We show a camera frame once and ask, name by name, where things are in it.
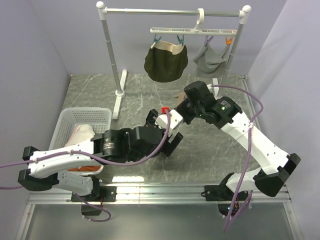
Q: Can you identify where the grey underwear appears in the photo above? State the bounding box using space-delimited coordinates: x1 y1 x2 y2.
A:
193 44 230 79

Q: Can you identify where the olive green underwear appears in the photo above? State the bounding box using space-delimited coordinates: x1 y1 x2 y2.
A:
143 40 189 83

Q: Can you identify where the wooden clip hanger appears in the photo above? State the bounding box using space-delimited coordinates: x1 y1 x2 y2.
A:
174 92 187 108

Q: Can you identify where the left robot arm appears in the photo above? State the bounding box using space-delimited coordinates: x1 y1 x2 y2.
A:
17 109 184 201

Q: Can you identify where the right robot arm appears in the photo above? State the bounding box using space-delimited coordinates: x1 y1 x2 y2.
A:
175 81 301 200

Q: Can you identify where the white plastic clip hanger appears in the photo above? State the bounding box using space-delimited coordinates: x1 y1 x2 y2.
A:
150 8 238 37

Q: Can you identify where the white clothes drying rack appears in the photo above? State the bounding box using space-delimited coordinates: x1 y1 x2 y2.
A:
96 1 252 120

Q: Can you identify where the white plastic laundry basket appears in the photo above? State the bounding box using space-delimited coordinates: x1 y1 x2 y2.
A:
49 107 112 150

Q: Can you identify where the teal clothes peg right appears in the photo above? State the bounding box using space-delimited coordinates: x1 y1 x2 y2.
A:
176 35 184 46

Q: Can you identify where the teal clothes peg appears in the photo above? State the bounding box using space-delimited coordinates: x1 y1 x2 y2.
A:
150 34 162 49
176 35 184 46

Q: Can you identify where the purple clothes peg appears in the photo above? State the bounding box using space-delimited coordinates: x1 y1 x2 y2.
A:
204 35 214 47

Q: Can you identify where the white pink garment in basket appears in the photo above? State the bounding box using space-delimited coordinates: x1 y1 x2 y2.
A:
64 124 95 150

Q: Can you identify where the orange garment in basket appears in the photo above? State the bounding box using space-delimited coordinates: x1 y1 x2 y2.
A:
68 165 101 172

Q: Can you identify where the teal clothes peg left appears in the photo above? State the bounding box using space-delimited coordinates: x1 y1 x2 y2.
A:
150 34 162 49

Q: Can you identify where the orange clothes peg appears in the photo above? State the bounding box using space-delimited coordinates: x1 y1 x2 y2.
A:
225 36 233 46

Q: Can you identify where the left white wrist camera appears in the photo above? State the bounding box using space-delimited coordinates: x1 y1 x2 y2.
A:
155 107 184 131

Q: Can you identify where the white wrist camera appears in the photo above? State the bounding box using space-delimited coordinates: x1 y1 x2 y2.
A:
155 107 184 131
207 84 219 96

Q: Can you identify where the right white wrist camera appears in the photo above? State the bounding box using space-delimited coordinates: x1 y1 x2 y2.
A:
207 84 219 96

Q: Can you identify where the aluminium mounting rail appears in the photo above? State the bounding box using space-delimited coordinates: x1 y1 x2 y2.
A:
27 181 293 206

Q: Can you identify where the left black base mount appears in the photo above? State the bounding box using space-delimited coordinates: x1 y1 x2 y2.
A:
70 186 117 217

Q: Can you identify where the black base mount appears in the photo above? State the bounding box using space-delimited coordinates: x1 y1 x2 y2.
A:
201 185 249 217
70 186 117 217

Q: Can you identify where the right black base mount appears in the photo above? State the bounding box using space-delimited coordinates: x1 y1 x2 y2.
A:
201 185 249 217

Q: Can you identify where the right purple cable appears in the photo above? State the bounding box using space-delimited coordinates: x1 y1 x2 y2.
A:
222 84 264 233

